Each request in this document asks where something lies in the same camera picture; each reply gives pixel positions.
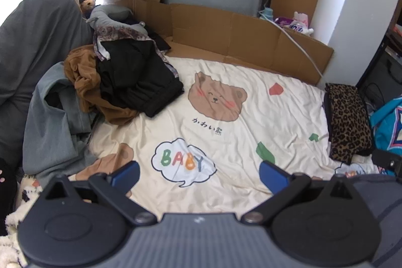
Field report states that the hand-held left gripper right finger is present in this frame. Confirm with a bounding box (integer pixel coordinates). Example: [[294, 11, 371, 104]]
[[240, 160, 362, 225]]

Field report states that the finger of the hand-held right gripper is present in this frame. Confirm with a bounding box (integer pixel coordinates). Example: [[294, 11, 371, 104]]
[[372, 149, 402, 176]]

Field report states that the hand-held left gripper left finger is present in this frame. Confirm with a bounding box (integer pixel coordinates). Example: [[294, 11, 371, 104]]
[[40, 160, 158, 226]]

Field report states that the black shorts bear print trim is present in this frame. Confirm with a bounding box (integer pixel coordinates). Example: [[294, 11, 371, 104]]
[[92, 26, 185, 118]]

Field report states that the teal printed blanket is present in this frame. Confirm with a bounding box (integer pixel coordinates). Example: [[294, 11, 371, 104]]
[[370, 97, 402, 175]]

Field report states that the grey cloth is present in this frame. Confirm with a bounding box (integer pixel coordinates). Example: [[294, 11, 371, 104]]
[[354, 174, 402, 268]]

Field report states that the leopard print garment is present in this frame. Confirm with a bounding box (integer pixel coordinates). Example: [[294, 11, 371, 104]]
[[325, 83, 375, 166]]

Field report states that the cream printed bedsheet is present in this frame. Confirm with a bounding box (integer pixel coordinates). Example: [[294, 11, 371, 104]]
[[16, 56, 387, 216]]

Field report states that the black garment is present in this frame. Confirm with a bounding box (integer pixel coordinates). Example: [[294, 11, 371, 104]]
[[323, 91, 331, 138], [147, 29, 173, 51]]

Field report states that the grey-blue sweatshirt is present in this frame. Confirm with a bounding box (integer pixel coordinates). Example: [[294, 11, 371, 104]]
[[22, 62, 102, 178]]

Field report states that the grey laptop bag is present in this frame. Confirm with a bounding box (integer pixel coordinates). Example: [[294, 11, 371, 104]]
[[356, 45, 402, 108]]

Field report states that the brown garment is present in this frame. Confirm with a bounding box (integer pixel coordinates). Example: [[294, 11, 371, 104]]
[[64, 47, 142, 125]]

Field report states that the white fluffy blanket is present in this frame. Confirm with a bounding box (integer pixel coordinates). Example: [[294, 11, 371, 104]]
[[0, 175, 45, 268]]

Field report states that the white pink tissue pack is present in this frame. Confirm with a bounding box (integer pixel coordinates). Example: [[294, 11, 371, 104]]
[[290, 12, 315, 36]]

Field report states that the brown cardboard sheet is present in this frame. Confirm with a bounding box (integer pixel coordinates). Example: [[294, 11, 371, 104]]
[[121, 0, 334, 87]]

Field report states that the dark grey pillow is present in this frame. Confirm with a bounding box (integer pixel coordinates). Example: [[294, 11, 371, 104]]
[[0, 0, 95, 162]]

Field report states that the small brown plush doll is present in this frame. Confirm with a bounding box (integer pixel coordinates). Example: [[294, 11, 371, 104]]
[[78, 0, 96, 13]]

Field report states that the black cable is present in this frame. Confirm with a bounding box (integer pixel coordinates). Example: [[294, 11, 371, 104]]
[[364, 82, 385, 103]]

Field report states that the white power cable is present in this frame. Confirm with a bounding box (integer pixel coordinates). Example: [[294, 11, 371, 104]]
[[259, 12, 324, 78]]

